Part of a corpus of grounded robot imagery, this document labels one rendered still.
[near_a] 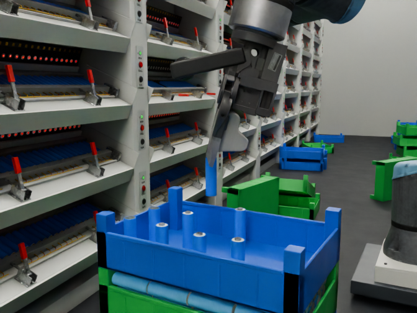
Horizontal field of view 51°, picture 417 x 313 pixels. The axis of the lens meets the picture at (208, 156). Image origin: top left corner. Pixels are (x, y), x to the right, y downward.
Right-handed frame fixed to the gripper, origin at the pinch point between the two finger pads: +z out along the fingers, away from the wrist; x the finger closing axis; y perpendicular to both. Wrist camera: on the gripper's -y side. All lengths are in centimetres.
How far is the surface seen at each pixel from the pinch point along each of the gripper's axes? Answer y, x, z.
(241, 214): 7.2, -3.6, 7.0
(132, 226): -8.5, -8.3, 11.5
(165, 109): -14, 82, 1
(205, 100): -2, 114, -5
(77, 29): -36, 38, -16
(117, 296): -7.9, -11.0, 21.2
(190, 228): 0.0, -5.4, 10.7
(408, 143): 146, 233, -9
